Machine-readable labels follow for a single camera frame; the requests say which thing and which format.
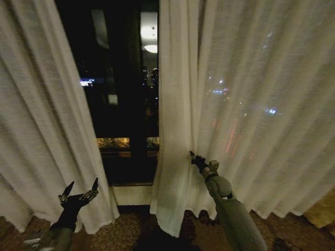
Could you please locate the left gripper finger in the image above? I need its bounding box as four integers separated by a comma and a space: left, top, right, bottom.
58, 180, 75, 205
78, 177, 99, 202

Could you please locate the white sheer curtain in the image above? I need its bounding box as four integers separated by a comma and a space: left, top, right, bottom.
149, 0, 335, 238
0, 0, 120, 235

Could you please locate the dark wooden window sill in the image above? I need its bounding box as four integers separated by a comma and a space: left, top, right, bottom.
110, 180, 155, 187

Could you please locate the dark glass window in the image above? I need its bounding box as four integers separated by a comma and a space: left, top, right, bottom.
54, 0, 160, 159

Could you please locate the dark window frame post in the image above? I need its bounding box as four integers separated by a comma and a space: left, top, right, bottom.
127, 0, 149, 184

